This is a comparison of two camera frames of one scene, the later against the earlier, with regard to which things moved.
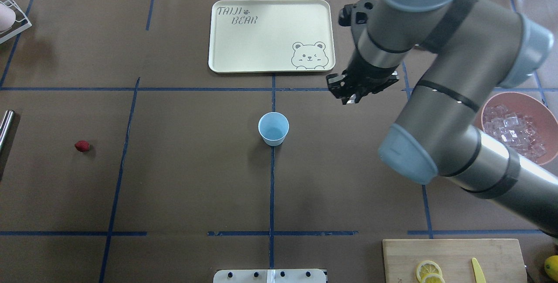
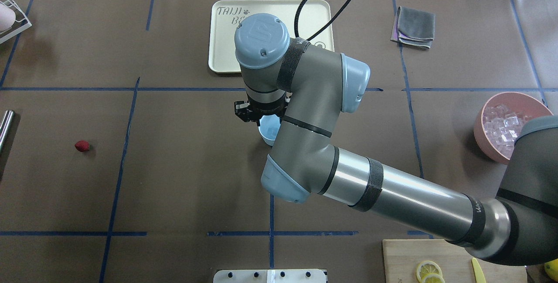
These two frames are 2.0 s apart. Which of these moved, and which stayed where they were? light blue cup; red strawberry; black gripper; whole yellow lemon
Moved: black gripper
Stayed: red strawberry; light blue cup; whole yellow lemon
